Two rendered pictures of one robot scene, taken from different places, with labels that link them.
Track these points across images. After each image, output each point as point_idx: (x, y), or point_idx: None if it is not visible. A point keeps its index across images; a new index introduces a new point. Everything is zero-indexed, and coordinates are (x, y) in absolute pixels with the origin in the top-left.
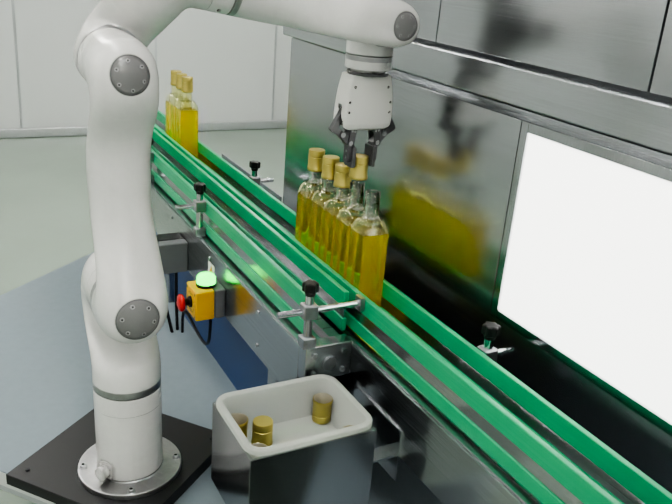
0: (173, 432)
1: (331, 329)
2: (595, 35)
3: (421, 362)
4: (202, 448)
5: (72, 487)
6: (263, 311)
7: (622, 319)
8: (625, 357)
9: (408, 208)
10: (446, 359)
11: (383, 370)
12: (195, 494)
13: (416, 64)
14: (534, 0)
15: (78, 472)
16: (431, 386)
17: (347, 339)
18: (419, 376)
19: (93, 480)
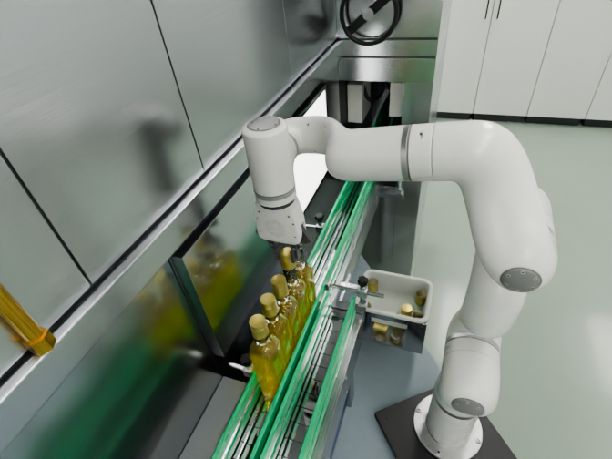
0: (406, 440)
1: (332, 316)
2: (274, 76)
3: (344, 244)
4: (397, 412)
5: (487, 432)
6: (348, 366)
7: (315, 162)
8: (318, 171)
9: (249, 274)
10: (320, 252)
11: (341, 275)
12: (416, 391)
13: (213, 197)
14: (249, 81)
15: (482, 437)
16: (346, 243)
17: (336, 300)
18: (343, 250)
19: (474, 423)
